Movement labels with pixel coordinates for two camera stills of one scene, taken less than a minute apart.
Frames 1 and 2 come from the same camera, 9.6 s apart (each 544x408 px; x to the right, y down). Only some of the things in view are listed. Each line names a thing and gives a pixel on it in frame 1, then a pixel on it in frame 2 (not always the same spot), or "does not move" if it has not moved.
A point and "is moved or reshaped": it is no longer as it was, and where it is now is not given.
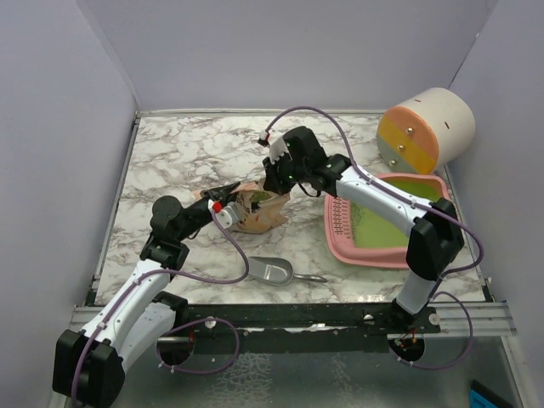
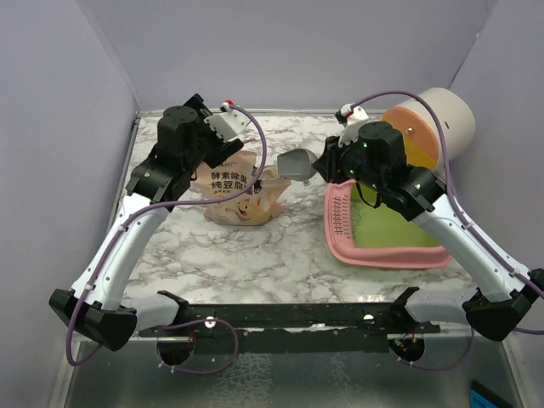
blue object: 481,397 does not move
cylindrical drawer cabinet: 427,133 does not move
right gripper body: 283,172 to 344,163
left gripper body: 197,218 to 213,149
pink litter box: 354,237 does not move
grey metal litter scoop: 276,271 is moved or reshaped
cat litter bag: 259,210 is moved or reshaped
